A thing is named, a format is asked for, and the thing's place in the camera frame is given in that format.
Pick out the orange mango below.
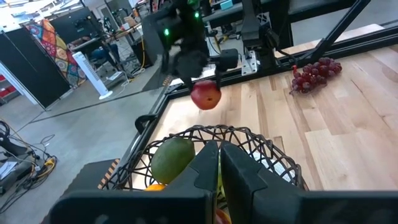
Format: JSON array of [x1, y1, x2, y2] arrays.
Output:
[[144, 184, 167, 192]]

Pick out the white round mat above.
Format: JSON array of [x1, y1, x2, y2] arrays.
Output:
[[253, 148, 295, 183]]

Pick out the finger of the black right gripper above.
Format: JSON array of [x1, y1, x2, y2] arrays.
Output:
[[179, 70, 196, 93], [215, 48, 240, 90]]

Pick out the red grape bunch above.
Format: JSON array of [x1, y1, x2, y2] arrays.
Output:
[[289, 57, 343, 96]]

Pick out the white tower fan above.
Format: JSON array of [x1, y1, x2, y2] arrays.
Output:
[[72, 51, 114, 101]]

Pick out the green pear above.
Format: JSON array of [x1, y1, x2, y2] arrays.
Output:
[[150, 136, 197, 185]]

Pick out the black wire basket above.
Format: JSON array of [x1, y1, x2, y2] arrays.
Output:
[[99, 124, 308, 224]]

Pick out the yellow floor cable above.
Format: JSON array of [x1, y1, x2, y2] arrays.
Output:
[[139, 35, 147, 71]]

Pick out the white paper sheet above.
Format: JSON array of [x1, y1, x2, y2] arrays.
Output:
[[0, 161, 19, 182]]

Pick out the black partition panel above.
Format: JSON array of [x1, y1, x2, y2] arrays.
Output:
[[0, 30, 72, 109]]

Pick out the black aluminium frame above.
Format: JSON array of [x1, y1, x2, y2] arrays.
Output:
[[119, 0, 398, 177]]

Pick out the red storage crates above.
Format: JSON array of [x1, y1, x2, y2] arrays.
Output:
[[0, 74, 16, 98]]

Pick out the black hazard-striped floor mat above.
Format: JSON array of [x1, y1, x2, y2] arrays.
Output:
[[61, 158, 121, 196]]

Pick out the colourful patterned tapestry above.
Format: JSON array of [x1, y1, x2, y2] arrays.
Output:
[[26, 19, 87, 88]]

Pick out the red apple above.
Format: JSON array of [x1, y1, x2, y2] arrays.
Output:
[[216, 208, 233, 224]]

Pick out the silver arm base bracket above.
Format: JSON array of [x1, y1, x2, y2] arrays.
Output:
[[241, 49, 259, 76]]

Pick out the black frame clamp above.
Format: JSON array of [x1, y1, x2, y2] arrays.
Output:
[[134, 113, 158, 135]]

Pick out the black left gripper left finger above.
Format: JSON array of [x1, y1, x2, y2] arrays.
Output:
[[49, 139, 220, 224]]

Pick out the red pomegranate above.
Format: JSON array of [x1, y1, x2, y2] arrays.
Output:
[[190, 79, 223, 111]]

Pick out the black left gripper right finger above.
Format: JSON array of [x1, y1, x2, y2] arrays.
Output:
[[219, 140, 398, 224]]

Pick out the yellow plug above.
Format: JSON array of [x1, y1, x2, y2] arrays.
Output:
[[43, 157, 58, 170]]

